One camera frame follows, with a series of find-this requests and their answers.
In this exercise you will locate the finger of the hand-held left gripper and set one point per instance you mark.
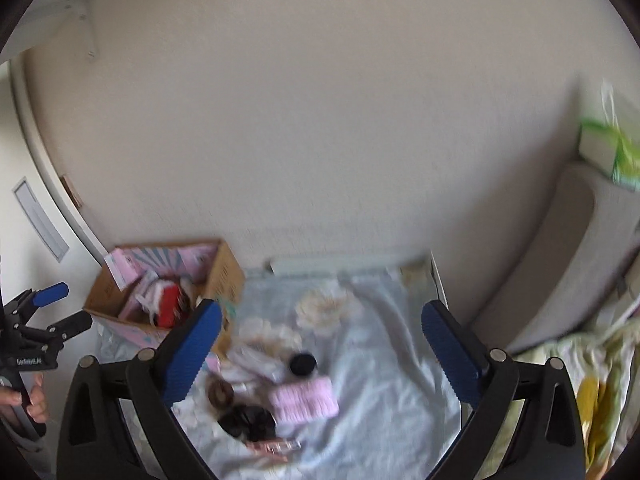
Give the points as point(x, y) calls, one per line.
point(70, 327)
point(50, 294)

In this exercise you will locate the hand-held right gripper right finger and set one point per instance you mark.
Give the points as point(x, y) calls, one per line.
point(450, 355)

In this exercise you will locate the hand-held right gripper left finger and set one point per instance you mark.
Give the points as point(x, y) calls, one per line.
point(192, 350)

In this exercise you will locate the small red box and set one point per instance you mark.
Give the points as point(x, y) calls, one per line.
point(167, 305)

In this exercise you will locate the white packet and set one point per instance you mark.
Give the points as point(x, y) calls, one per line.
point(255, 360)

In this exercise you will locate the cardboard box with pink flaps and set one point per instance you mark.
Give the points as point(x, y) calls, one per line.
point(227, 275)

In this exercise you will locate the black scrunchie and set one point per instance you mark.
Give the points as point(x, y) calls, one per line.
point(245, 422)

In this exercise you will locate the black round jar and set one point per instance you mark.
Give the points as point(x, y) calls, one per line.
point(302, 365)

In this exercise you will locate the fluffy pink headband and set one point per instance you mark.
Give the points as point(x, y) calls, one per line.
point(302, 399)

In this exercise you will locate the pink hair clip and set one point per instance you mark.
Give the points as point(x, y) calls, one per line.
point(272, 446)

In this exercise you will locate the person's left hand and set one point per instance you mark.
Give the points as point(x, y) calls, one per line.
point(39, 405)

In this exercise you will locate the pale blue floral cloth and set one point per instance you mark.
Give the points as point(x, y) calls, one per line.
point(380, 385)

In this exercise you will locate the small wooden block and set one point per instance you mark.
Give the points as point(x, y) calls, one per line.
point(71, 191)

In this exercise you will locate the grey cushion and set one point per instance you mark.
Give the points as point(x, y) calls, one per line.
point(550, 260)

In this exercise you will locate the white sliding door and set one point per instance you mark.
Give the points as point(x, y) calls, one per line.
point(15, 160)

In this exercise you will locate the yellow patterned blanket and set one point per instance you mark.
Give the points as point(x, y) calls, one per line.
point(600, 360)

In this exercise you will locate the green tissue box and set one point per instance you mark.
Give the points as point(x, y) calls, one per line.
point(600, 150)

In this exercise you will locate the white door frame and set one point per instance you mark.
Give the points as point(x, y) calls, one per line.
point(45, 150)

